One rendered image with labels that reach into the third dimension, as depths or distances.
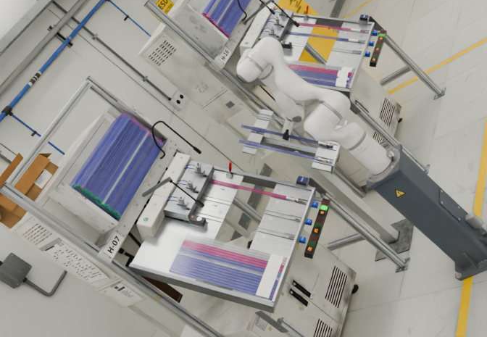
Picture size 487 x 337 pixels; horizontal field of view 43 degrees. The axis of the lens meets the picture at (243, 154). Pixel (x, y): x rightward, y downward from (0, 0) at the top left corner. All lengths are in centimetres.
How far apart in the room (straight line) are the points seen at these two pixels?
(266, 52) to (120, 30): 291
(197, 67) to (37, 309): 189
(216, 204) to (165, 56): 123
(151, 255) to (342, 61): 172
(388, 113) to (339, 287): 145
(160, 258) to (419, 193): 123
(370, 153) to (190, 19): 159
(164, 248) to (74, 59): 246
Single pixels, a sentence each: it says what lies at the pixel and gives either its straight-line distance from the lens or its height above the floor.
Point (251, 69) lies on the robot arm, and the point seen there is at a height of 143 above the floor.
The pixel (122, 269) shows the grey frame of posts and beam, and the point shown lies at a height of 124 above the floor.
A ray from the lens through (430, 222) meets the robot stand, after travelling 296.
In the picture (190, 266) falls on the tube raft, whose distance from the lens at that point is 291.
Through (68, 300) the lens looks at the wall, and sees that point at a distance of 443.
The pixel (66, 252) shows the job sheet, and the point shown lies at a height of 146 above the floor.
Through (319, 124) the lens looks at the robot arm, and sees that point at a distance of 262.
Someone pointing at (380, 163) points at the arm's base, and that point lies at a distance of 277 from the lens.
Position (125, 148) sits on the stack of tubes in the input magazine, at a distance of 310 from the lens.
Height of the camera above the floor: 203
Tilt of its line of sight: 18 degrees down
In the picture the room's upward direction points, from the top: 50 degrees counter-clockwise
